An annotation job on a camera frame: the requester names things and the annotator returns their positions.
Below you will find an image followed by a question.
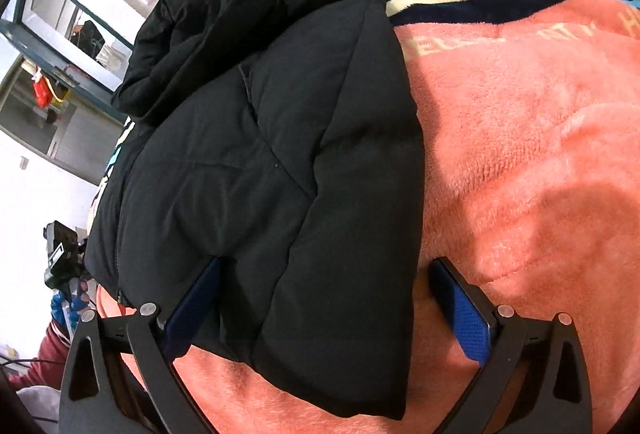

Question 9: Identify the orange cartoon fleece blanket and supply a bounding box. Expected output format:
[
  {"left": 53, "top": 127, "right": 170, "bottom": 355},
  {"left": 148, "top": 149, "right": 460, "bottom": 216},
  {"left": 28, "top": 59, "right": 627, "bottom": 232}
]
[{"left": 177, "top": 0, "right": 639, "bottom": 433}]

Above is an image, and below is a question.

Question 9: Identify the black hooded puffer coat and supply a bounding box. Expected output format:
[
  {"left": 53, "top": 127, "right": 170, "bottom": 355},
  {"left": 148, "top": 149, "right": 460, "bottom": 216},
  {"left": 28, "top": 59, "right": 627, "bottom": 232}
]
[{"left": 85, "top": 0, "right": 425, "bottom": 420}]

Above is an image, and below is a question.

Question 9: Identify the red hanging bag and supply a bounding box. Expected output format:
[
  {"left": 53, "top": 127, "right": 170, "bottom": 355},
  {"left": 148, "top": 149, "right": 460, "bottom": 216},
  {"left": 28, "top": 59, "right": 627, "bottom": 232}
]
[{"left": 32, "top": 70, "right": 54, "bottom": 108}]

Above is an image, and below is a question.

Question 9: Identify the red sleeved forearm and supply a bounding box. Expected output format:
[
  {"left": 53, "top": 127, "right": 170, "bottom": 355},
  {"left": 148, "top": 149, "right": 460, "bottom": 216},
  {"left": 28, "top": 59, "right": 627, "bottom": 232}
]
[{"left": 8, "top": 319, "right": 70, "bottom": 391}]

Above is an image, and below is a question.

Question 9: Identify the teal framed doorway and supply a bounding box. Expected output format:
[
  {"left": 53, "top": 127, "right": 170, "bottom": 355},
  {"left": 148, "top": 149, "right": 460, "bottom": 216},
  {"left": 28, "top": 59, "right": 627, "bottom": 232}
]
[{"left": 1, "top": 0, "right": 134, "bottom": 184}]

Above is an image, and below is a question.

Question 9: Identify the gloved left hand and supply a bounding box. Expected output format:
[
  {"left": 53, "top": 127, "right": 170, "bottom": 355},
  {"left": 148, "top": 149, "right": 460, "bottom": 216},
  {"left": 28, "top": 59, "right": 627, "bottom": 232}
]
[{"left": 51, "top": 278, "right": 96, "bottom": 342}]

